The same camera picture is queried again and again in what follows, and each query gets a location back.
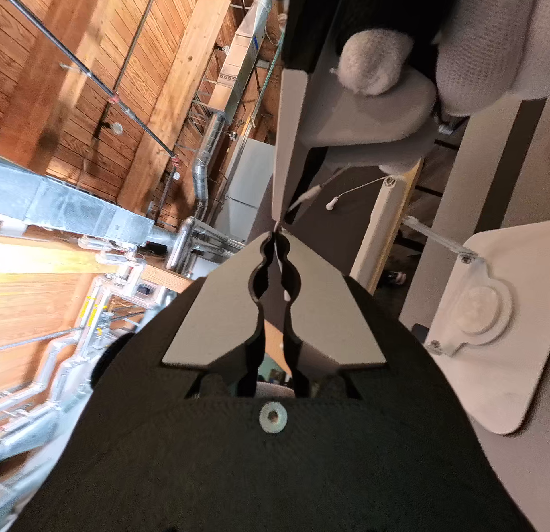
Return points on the round ceiling light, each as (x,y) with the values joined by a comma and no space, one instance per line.
(116,128)

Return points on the insulated silver pipes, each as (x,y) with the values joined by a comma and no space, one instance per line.
(107,300)

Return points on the person's right hand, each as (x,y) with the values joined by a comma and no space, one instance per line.
(374,63)

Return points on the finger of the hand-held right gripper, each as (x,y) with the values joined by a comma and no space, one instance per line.
(399,153)
(292,132)

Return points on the wide wooden ceiling beam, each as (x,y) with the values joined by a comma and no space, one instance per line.
(180,80)

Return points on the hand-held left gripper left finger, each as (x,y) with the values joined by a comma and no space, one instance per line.
(210,325)

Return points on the black and white book stand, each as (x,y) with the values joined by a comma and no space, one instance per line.
(494,368)

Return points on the large foil-wrapped duct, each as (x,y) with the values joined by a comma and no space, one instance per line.
(64,205)

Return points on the person's black shoe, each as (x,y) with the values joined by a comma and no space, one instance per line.
(393,279)

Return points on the rectangular metal air duct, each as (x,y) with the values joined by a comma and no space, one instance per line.
(240,59)

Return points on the round silver air duct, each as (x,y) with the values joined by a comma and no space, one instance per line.
(210,140)

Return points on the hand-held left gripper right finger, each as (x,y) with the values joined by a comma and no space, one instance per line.
(339,325)

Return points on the dark sprinkler pipe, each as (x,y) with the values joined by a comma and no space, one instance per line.
(141,126)

